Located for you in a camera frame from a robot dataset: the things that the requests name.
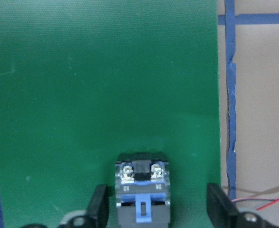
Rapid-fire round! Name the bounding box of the red black wire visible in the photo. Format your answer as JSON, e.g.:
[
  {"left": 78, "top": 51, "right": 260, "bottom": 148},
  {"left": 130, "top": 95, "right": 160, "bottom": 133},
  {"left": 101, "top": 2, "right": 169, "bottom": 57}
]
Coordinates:
[{"left": 230, "top": 193, "right": 279, "bottom": 211}]

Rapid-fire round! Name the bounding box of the yellow push button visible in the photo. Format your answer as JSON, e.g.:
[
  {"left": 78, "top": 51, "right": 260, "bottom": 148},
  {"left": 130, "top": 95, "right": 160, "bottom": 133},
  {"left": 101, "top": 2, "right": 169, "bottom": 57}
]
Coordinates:
[{"left": 115, "top": 152, "right": 171, "bottom": 228}]

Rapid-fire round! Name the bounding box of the green conveyor belt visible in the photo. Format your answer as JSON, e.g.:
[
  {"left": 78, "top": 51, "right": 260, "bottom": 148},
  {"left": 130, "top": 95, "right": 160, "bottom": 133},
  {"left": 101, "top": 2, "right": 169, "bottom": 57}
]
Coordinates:
[{"left": 0, "top": 0, "right": 221, "bottom": 228}]

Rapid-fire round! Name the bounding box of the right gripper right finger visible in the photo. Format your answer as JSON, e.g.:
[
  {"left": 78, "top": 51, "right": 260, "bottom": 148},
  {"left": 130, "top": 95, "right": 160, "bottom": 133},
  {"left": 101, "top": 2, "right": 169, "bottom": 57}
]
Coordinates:
[{"left": 206, "top": 183, "right": 239, "bottom": 228}]

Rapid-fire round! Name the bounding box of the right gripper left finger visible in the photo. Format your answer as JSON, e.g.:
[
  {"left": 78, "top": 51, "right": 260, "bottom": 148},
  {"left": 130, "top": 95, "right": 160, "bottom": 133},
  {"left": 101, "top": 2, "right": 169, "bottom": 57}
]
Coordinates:
[{"left": 85, "top": 184, "right": 109, "bottom": 228}]

